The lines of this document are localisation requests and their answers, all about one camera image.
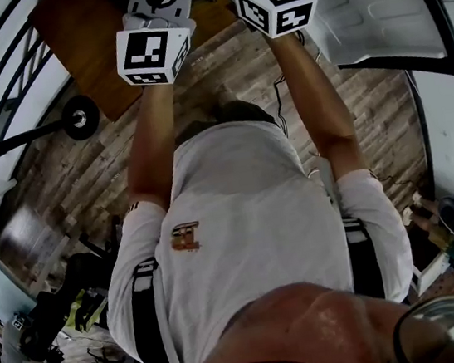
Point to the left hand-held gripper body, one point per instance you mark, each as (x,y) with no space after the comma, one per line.
(146,53)

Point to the white moulded plastic panel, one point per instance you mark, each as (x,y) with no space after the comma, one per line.
(374,9)

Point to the person's right forearm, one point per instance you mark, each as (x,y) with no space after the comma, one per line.
(315,97)

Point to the person's left forearm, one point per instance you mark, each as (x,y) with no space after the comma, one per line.
(150,145)

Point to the black caster wheel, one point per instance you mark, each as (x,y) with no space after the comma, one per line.
(80,117)

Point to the person's dark trousers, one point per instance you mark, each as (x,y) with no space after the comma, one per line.
(242,111)

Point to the black metal rod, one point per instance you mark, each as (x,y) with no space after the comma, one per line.
(16,143)

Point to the white t-shirt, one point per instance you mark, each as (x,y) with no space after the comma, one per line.
(248,215)

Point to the black office chair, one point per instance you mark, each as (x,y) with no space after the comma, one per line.
(64,275)

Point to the white stool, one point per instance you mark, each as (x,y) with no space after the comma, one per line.
(432,273)

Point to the person's face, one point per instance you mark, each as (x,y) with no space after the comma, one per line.
(314,327)

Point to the black rimmed eyeglasses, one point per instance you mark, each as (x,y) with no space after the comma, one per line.
(396,337)

